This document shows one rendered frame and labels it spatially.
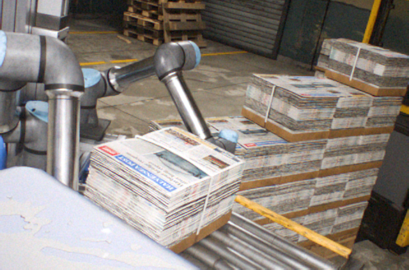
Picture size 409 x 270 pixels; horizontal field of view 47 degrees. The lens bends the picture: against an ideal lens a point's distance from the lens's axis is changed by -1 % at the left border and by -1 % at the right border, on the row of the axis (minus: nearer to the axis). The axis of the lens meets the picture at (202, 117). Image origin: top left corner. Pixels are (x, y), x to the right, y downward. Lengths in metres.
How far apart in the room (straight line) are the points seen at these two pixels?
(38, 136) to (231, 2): 8.71
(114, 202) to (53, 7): 0.74
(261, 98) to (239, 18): 7.52
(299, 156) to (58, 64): 1.55
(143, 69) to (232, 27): 8.10
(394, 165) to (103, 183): 2.51
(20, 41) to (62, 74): 0.12
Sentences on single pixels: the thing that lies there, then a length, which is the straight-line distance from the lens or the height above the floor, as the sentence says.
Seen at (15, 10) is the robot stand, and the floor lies 1.30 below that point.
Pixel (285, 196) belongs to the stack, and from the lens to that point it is 2.49.
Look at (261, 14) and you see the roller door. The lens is 9.68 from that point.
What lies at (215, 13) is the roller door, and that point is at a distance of 10.26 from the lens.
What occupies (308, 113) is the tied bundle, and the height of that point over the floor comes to 0.98.
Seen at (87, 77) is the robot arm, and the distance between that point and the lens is 1.99.
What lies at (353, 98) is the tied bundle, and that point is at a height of 1.05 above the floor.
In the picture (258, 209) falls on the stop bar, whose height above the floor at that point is 0.82.
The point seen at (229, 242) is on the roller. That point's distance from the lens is 1.49.
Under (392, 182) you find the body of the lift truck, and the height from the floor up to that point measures 0.40.
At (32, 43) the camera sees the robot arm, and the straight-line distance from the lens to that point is 1.16.
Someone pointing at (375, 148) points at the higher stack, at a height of 0.74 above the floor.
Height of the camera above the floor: 1.57
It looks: 18 degrees down
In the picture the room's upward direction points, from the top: 12 degrees clockwise
